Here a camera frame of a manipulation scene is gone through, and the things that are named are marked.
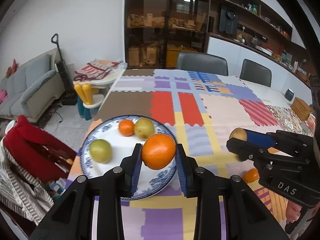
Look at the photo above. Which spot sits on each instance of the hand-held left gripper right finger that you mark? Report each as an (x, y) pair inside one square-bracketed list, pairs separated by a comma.
[(181, 175)]

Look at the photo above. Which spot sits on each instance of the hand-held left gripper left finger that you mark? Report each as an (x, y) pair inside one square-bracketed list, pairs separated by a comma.
[(136, 170)]

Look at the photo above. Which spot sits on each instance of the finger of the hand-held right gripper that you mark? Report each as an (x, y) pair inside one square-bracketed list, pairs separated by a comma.
[(260, 138), (240, 148)]

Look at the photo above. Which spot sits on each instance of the small brown kiwi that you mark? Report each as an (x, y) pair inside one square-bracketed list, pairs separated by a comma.
[(238, 135)]

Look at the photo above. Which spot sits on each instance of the orange mandarin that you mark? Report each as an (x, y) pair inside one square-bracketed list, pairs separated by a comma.
[(125, 127), (158, 155)]

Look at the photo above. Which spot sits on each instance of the blue patterned white plate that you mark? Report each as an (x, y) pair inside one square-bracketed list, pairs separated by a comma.
[(120, 145)]

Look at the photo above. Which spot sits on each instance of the green pear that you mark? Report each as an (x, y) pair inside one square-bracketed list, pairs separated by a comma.
[(100, 151)]

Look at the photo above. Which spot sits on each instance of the yellow pear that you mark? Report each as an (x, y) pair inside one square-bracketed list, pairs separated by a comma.
[(144, 128)]

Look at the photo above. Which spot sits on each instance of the person's right hand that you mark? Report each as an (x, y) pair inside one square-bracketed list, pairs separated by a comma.
[(292, 212)]

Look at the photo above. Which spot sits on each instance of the small oval orange kumquat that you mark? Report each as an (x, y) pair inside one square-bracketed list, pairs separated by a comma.
[(250, 175)]

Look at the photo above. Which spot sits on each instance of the floral tile patterned mat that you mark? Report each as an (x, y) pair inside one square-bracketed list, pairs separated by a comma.
[(285, 120)]

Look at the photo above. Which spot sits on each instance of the wicker basket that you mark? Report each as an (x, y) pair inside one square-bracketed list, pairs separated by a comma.
[(301, 107)]

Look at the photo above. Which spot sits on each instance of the dark blue mug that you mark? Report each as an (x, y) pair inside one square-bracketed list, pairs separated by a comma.
[(289, 94)]

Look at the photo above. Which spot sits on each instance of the colourful patchwork tablecloth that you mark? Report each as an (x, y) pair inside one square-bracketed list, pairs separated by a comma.
[(190, 110)]

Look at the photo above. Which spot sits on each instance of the dark grey chair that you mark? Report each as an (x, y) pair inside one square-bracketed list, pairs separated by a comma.
[(202, 63), (256, 73)]

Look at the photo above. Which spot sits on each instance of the white base cabinet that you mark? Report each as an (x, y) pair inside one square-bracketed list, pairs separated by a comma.
[(225, 47)]

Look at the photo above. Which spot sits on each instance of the folded patchwork cloth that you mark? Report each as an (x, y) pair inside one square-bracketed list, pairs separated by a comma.
[(97, 68)]

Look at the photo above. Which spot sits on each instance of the red cloth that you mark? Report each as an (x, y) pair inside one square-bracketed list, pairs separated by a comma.
[(22, 140)]

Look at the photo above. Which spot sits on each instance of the black upright vacuum cleaner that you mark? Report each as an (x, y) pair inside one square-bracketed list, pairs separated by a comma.
[(63, 72)]

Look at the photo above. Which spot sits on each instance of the striped grey white cloth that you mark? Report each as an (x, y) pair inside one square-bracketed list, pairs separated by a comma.
[(15, 192)]

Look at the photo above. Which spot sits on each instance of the black thermos bottle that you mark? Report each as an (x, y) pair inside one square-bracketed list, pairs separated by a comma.
[(211, 25)]

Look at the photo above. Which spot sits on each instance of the grey sofa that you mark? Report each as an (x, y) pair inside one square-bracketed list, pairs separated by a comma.
[(32, 80)]

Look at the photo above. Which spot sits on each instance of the pink plush toy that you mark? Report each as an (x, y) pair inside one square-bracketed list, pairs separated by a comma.
[(3, 95)]

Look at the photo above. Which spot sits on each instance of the red plush toy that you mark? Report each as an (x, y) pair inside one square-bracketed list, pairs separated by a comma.
[(12, 68)]

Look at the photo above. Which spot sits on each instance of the dark glass door cabinet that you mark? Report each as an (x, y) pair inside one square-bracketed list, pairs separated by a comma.
[(150, 5)]

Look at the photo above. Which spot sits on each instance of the black wall appliance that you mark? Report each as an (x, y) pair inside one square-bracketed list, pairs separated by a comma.
[(228, 21)]

